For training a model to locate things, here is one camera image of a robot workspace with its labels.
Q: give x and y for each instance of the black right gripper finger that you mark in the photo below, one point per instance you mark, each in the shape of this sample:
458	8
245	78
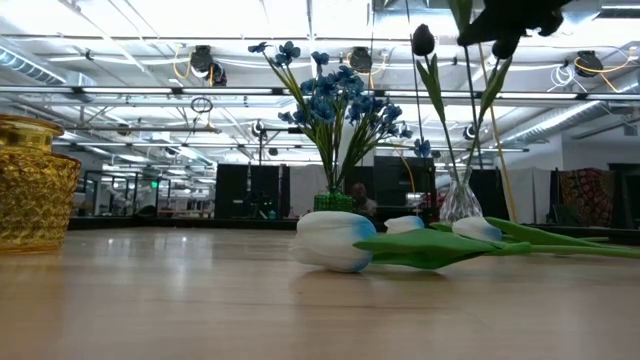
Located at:
492	30

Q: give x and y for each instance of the blue artificial flower bunch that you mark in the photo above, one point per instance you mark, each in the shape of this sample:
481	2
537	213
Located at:
367	105
322	107

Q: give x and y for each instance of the white artificial tulip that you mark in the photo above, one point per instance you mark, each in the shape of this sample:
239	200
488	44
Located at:
477	228
405	223
325	240

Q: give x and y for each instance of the yellow textured glass vase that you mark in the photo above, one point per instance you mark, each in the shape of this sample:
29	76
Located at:
35	200

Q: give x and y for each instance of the clear glass vase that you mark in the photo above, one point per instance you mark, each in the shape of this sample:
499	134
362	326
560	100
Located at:
460	202

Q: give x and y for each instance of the green textured glass vase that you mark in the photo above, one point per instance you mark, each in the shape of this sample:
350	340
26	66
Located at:
334	202

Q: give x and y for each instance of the black partition panel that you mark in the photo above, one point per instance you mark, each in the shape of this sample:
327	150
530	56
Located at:
395	175
235	190
487	192
625	195

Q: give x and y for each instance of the white hanging cloth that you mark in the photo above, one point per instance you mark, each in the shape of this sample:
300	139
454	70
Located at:
525	195
307	190

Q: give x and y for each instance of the red patterned tapestry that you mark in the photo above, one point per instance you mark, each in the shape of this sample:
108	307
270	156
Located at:
587	195

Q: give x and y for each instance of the person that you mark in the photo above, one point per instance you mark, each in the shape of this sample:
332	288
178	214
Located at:
361	200

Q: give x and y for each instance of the silver ventilation duct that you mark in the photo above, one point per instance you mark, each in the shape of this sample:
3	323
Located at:
565	117
35	67

